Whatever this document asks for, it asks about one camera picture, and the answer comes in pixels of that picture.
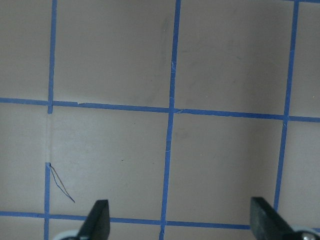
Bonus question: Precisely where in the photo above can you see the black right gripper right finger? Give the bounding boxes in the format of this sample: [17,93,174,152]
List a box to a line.
[250,196,320,240]

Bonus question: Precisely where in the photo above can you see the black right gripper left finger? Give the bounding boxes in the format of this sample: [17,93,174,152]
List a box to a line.
[54,199,111,240]

